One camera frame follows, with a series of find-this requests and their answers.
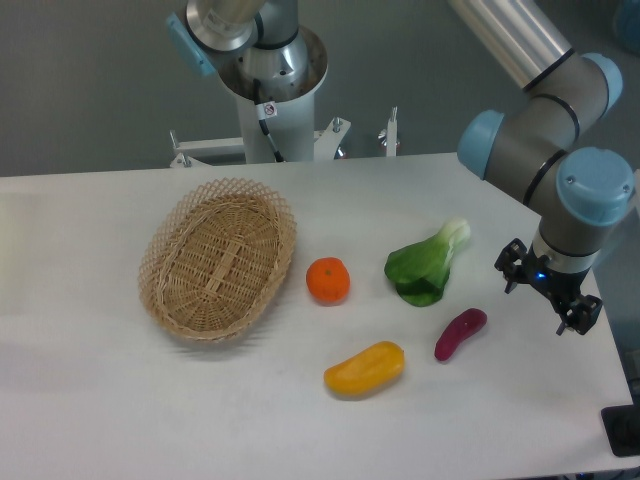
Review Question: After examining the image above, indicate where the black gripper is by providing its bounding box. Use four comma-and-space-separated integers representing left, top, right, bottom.
494, 238, 603, 335

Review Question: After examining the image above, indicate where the purple sweet potato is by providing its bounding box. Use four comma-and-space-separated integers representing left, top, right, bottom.
434, 308, 488, 362

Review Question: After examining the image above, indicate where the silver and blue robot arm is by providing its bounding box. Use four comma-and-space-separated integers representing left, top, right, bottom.
166, 1, 634, 334

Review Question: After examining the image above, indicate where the green bok choy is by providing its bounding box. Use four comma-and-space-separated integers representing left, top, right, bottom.
384, 218, 471, 307

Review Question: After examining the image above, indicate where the black device at table edge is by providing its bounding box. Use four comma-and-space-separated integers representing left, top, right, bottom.
601, 405, 640, 457

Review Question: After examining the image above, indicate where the yellow mango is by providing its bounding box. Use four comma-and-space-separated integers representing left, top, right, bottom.
323, 341, 405, 397

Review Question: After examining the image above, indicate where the orange tangerine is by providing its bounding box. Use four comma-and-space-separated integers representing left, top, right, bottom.
306, 257, 351, 304

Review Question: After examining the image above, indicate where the blue object in corner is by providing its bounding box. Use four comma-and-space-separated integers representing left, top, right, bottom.
613, 0, 640, 54

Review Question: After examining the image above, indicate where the woven wicker basket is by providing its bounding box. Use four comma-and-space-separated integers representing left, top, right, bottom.
138, 178, 296, 342

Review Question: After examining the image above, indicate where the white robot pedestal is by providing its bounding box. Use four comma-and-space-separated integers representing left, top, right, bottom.
219, 26, 328, 136

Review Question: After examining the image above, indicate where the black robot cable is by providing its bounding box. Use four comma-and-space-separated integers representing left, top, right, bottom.
252, 78, 286, 164

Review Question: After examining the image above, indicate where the white metal base frame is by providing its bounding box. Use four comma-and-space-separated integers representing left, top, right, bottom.
168, 106, 401, 169

